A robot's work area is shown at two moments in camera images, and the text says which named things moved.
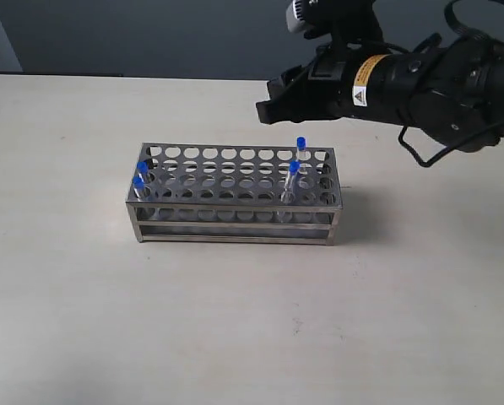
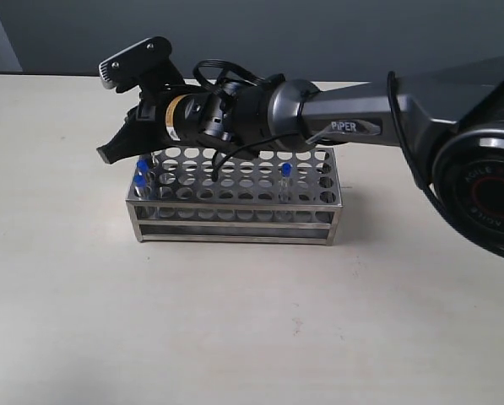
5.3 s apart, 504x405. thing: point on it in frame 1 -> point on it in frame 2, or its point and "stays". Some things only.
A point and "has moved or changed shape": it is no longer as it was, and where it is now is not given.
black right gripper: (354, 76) -> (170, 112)
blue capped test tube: (138, 187) stays
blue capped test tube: (287, 200) has moved or changed shape
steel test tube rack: (237, 192) stays
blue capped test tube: (301, 150) -> (154, 160)
